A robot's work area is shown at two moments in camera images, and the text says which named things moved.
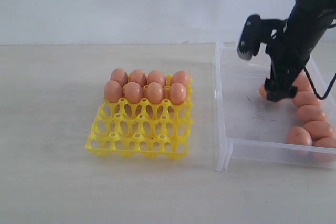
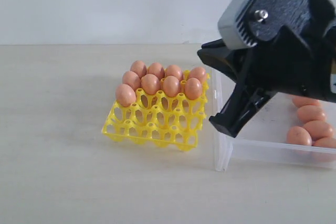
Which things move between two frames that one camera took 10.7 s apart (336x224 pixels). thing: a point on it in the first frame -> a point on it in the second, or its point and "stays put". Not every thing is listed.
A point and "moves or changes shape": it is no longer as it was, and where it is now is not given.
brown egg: [113, 91] -> [132, 79]
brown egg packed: [156, 76] -> [174, 70]
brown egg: [327, 141] stays put
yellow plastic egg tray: [147, 129] moves or changes shape
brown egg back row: [178, 93] -> [193, 88]
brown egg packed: [181, 76] -> [198, 72]
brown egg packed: [139, 76] -> [155, 68]
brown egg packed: [119, 75] -> [139, 67]
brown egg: [306, 113] stays put
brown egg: [133, 92] -> [150, 84]
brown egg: [154, 93] -> [171, 86]
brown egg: [305, 97] stays put
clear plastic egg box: [247, 127] stays put
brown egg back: [262, 89] moves or changes shape
